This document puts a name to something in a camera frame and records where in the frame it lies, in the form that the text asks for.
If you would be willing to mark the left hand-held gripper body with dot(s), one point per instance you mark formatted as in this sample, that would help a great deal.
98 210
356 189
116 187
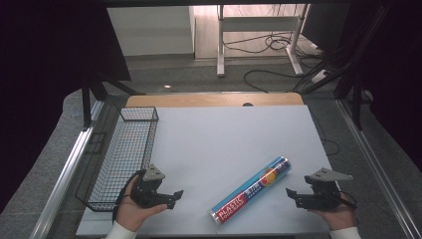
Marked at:
146 194

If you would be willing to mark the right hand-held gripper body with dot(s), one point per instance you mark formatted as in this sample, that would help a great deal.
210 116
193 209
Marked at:
323 195

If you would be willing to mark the person's left hand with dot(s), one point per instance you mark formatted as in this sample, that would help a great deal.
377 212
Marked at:
127 212

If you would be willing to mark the person's right hand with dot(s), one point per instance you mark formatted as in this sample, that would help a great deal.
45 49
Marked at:
341 215

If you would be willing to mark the blue plastic wrap roll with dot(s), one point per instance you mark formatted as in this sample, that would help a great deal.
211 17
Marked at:
252 189

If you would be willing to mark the white table cover sheet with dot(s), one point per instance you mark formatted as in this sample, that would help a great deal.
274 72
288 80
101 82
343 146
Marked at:
232 139

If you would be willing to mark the black metal stand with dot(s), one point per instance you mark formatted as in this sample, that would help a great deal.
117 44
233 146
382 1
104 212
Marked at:
356 73
96 89

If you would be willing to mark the white power strip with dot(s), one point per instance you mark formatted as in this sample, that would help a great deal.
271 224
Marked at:
319 76

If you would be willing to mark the white cabinet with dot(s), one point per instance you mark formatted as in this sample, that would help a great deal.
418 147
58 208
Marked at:
149 30

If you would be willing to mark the aluminium rail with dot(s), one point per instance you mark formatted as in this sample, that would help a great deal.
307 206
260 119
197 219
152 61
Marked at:
66 172
378 169

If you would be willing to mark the white desk frame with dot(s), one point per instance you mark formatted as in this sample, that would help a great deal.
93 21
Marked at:
258 23

